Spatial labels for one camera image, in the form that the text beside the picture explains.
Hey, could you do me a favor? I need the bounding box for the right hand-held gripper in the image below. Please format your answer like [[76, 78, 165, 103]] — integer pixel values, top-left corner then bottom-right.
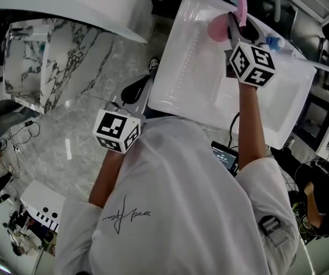
[[223, 11, 277, 89]]

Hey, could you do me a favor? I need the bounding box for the pink spray bottle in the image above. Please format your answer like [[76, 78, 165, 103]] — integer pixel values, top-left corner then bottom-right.
[[207, 0, 248, 44]]

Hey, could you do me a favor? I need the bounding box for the marble sink cabinet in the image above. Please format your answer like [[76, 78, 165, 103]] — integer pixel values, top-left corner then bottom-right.
[[2, 17, 115, 115]]

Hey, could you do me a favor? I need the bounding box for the person's right forearm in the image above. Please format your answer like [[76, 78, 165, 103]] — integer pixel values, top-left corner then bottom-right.
[[237, 81, 268, 172]]

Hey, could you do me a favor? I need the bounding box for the white curved partition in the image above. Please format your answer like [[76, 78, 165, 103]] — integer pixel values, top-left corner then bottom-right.
[[0, 0, 154, 44]]

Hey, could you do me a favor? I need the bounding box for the black strap buckle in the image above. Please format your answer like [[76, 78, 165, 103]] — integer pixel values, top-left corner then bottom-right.
[[259, 215, 281, 236]]

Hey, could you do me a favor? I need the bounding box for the white basin table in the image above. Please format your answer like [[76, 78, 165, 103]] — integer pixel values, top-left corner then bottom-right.
[[146, 0, 318, 150]]

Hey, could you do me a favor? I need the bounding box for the person's right shoe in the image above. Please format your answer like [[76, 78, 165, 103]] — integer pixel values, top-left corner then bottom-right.
[[148, 56, 161, 77]]

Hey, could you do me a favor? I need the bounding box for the small blue bottle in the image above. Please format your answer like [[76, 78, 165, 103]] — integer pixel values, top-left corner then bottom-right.
[[265, 36, 287, 53]]

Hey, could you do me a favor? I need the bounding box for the person's left forearm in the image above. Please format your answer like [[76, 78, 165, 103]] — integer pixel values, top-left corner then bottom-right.
[[89, 150, 125, 209]]

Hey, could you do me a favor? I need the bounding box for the black screen device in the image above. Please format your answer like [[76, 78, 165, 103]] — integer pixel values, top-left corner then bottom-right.
[[211, 140, 240, 178]]

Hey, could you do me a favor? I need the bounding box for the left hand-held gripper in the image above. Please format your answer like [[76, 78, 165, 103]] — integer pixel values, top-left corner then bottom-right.
[[92, 74, 154, 155]]

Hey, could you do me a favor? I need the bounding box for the person's white shirt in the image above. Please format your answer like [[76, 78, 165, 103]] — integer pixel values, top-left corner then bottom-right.
[[54, 116, 301, 275]]

